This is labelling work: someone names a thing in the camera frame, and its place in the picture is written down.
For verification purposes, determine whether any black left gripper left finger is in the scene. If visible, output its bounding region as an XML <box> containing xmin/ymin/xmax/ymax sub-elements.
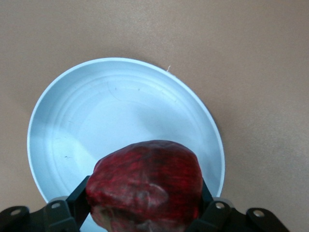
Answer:
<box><xmin>0</xmin><ymin>175</ymin><xmax>91</xmax><ymax>232</ymax></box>

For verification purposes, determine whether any light blue round plate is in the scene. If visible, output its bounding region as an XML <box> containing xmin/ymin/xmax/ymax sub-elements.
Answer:
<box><xmin>26</xmin><ymin>57</ymin><xmax>225</xmax><ymax>232</ymax></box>

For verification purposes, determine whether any dark red apple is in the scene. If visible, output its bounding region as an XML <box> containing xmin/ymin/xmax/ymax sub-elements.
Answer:
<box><xmin>85</xmin><ymin>139</ymin><xmax>203</xmax><ymax>232</ymax></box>

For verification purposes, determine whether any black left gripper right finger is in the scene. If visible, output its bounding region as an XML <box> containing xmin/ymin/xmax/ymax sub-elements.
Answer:
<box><xmin>190</xmin><ymin>178</ymin><xmax>290</xmax><ymax>232</ymax></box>

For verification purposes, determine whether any brown paper table cover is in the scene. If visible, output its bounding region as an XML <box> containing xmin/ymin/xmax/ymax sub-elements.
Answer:
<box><xmin>0</xmin><ymin>0</ymin><xmax>309</xmax><ymax>232</ymax></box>

